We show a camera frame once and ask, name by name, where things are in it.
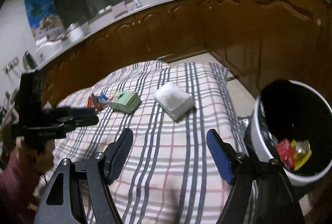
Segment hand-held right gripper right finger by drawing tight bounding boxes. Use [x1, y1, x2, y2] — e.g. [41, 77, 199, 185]
[206, 129, 305, 224]

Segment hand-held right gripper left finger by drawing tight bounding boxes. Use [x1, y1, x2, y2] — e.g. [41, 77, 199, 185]
[35, 128, 134, 224]

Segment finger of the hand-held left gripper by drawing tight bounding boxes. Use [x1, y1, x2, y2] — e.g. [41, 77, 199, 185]
[48, 108, 98, 118]
[60, 115, 99, 133]

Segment red blue wrapper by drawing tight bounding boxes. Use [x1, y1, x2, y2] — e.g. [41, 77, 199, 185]
[88, 94, 108, 110]

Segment white bin with black bag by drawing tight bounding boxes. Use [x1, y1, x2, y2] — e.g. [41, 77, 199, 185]
[244, 79, 332, 187]

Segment green carton box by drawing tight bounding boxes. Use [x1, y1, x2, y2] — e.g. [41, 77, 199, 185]
[106, 91, 142, 113]

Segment red snack bag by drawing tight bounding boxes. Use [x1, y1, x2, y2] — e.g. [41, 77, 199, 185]
[275, 138, 297, 169]

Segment white tissue pack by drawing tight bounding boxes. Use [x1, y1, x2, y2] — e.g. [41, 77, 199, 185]
[154, 81, 195, 121]

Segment yellow foil wrapper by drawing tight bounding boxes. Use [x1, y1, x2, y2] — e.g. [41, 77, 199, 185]
[290, 140, 312, 171]

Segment person's left forearm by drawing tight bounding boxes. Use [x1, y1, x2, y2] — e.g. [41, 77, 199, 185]
[0, 154, 52, 224]

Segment person's left hand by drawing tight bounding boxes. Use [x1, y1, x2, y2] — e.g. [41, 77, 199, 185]
[16, 136, 56, 175]

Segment steel electric kettle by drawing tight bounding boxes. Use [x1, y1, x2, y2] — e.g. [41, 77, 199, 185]
[22, 50, 37, 69]

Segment plaid cloth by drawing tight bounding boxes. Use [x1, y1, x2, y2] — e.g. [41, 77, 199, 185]
[34, 60, 260, 224]

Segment white rice cooker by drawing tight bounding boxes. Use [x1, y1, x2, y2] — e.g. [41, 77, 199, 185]
[35, 38, 68, 64]

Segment white canister with metal lid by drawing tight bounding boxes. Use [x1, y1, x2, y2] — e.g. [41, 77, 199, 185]
[66, 22, 91, 41]

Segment brown lower kitchen cabinets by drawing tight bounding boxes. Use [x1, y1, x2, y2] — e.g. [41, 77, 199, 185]
[39, 0, 332, 110]

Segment wall socket strip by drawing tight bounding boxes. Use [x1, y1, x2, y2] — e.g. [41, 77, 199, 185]
[3, 56, 20, 74]

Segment blue wall poster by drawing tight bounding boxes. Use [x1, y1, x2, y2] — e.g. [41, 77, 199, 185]
[23, 0, 65, 41]

